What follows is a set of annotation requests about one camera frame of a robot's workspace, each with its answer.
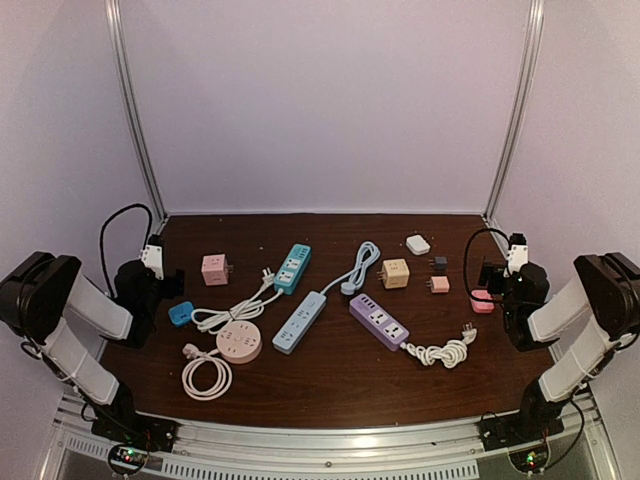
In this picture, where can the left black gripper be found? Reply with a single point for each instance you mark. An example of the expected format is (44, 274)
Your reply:
(174, 285)

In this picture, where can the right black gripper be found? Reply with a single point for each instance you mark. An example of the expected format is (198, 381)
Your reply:
(496, 271)

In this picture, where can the blue square adapter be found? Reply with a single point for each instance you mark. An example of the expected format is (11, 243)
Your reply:
(181, 314)

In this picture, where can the pink cube socket adapter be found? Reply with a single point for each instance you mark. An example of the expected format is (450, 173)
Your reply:
(216, 270)

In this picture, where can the small pink charger plug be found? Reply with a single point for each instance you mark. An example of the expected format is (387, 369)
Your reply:
(438, 284)

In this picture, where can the dark blue usb charger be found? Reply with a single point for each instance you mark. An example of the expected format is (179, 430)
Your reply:
(439, 264)

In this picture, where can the pink round power strip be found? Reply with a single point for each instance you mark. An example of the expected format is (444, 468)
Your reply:
(239, 342)

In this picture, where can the white square socket adapter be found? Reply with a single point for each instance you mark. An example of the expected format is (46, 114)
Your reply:
(417, 245)

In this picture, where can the beige cube socket adapter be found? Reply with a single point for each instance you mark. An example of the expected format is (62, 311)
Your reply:
(394, 274)

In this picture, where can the teal power strip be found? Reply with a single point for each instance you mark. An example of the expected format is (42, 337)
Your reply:
(292, 269)

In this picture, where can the purple usb power strip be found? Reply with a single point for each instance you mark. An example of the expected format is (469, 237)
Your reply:
(380, 323)

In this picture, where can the light blue power strip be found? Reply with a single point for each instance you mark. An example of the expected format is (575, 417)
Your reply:
(299, 322)

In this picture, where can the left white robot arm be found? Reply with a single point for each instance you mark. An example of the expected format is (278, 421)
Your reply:
(36, 296)

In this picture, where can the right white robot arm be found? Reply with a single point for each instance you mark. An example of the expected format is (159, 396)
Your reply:
(604, 293)

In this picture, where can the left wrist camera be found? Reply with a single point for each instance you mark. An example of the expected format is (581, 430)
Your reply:
(152, 255)

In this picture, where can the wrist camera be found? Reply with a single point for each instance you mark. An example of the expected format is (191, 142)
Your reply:
(517, 254)
(152, 255)

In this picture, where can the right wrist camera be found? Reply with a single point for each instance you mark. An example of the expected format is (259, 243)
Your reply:
(517, 254)

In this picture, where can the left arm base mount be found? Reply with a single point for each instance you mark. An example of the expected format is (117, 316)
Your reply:
(148, 433)

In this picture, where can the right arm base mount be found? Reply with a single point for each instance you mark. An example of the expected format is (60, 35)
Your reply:
(506, 431)

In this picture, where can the aluminium front rail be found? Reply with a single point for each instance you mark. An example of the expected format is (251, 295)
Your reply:
(442, 450)

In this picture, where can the left aluminium frame post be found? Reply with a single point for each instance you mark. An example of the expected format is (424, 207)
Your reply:
(123, 70)

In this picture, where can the aluminium frame post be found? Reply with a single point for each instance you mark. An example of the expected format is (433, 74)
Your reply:
(529, 59)
(123, 70)

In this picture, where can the right aluminium frame post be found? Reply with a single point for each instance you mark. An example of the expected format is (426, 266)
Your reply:
(529, 59)

